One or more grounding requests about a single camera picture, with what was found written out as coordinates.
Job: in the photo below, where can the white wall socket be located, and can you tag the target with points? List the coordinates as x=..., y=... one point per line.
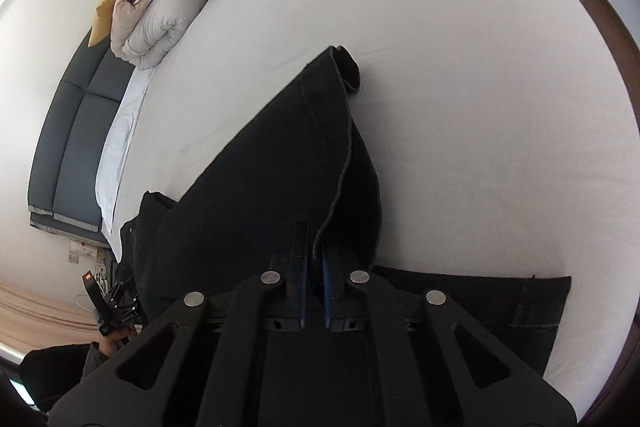
x=78, y=252

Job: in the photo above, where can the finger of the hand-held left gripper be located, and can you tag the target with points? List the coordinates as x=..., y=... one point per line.
x=124, y=289
x=134, y=313

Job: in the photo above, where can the beige curtain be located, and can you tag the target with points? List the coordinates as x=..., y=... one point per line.
x=35, y=312

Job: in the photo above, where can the bed with white sheet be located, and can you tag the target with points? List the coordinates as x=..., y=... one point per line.
x=450, y=82

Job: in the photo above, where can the black denim pants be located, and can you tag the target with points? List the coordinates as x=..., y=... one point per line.
x=270, y=157

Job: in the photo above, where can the dark grey padded headboard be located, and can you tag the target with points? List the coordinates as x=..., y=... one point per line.
x=75, y=132

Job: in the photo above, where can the folded beige white duvet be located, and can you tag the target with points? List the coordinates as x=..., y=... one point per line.
x=155, y=27

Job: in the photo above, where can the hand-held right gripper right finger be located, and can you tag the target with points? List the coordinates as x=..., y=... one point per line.
x=325, y=294

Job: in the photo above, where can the yellow pillow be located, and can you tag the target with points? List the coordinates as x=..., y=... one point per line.
x=104, y=14

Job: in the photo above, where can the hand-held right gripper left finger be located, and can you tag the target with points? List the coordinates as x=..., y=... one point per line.
x=302, y=292

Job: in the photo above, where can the person's left forearm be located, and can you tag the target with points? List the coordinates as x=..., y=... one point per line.
x=55, y=372

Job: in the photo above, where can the person's left hand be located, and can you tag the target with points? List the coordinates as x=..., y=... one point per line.
x=119, y=338

